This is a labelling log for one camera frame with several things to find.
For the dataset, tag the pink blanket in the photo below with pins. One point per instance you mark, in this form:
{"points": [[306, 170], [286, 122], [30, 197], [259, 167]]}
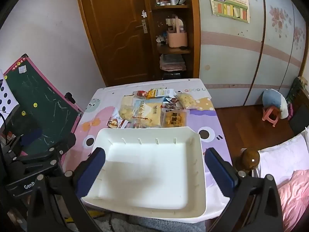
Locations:
{"points": [[297, 198]]}

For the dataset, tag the clear bag of yellow puffs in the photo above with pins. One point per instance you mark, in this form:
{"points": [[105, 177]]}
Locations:
{"points": [[185, 100], [126, 112]]}

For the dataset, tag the pink basket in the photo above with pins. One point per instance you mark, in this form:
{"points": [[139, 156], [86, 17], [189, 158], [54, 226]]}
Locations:
{"points": [[177, 40]]}

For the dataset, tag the dark wooden nightstand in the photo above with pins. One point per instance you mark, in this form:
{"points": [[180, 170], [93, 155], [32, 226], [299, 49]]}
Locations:
{"points": [[299, 123]]}

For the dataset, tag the blue white snack packet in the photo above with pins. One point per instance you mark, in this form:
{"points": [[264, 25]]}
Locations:
{"points": [[167, 99]]}

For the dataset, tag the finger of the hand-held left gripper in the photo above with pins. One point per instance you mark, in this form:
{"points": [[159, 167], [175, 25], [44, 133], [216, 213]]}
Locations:
{"points": [[65, 145], [31, 136]]}

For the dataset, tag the wall poster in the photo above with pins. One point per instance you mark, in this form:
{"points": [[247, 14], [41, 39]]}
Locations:
{"points": [[229, 2]]}

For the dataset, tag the white green snack packet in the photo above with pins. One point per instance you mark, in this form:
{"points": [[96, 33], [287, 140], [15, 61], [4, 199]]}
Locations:
{"points": [[165, 92]]}

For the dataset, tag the orange snack packet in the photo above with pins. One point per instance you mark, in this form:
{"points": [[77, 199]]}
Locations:
{"points": [[152, 94]]}

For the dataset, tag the wooden corner shelf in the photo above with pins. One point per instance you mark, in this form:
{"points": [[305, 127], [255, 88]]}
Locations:
{"points": [[193, 41]]}

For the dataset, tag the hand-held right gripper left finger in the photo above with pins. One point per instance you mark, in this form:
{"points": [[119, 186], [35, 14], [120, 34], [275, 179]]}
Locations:
{"points": [[90, 174]]}

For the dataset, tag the white board black dots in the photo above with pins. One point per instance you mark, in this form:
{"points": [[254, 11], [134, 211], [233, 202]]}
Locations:
{"points": [[6, 96]]}

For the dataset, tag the floral wardrobe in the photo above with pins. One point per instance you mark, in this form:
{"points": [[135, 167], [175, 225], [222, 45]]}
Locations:
{"points": [[229, 65]]}

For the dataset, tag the beige cracker packet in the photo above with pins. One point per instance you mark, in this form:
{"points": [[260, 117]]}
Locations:
{"points": [[128, 99]]}

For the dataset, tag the yellow-white snack packet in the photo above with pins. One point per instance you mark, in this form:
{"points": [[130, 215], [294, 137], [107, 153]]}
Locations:
{"points": [[149, 114]]}

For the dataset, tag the cartoon printed tablecloth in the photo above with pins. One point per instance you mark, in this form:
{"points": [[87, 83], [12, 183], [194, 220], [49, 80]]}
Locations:
{"points": [[212, 116]]}

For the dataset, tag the white pillow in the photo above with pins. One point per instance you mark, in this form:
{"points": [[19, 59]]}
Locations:
{"points": [[282, 157]]}

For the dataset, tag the round wooden bedpost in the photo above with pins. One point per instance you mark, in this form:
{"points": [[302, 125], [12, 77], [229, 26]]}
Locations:
{"points": [[248, 160]]}

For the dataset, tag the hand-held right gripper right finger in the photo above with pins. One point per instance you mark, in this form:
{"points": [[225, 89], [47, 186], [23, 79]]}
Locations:
{"points": [[221, 174]]}

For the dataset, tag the orange egg yolk pastry packet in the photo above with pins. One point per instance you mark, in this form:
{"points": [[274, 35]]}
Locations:
{"points": [[174, 119]]}

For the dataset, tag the grey fluffy rug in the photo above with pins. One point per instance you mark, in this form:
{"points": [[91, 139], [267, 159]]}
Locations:
{"points": [[157, 226]]}

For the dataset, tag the black easel knob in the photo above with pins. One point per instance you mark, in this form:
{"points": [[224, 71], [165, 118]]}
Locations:
{"points": [[70, 98]]}

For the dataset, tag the stack of folded towels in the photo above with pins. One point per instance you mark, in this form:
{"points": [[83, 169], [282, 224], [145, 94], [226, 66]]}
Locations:
{"points": [[172, 62]]}

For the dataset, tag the white plastic bin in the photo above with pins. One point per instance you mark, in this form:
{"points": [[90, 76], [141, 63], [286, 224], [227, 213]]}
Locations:
{"points": [[144, 174]]}

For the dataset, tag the pink plastic stool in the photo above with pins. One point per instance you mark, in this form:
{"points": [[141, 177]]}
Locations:
{"points": [[271, 116]]}

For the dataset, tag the small red snack packet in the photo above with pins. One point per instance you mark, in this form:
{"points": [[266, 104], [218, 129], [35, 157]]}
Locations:
{"points": [[141, 93]]}

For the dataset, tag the red white snack packet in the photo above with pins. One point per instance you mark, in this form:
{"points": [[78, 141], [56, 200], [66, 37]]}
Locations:
{"points": [[115, 123]]}

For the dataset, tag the small toys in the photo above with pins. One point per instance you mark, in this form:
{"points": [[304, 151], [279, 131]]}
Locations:
{"points": [[161, 40]]}

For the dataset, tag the blue white cushion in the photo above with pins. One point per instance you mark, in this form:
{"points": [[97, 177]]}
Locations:
{"points": [[271, 98]]}

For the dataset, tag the green chalkboard pink frame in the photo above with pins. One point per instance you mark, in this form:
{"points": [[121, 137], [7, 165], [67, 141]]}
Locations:
{"points": [[43, 101]]}

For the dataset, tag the brown wooden door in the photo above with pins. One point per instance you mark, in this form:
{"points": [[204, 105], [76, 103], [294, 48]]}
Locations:
{"points": [[115, 41]]}

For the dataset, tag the red dark snack packet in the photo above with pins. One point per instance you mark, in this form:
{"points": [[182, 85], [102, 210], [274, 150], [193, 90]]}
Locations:
{"points": [[172, 105]]}

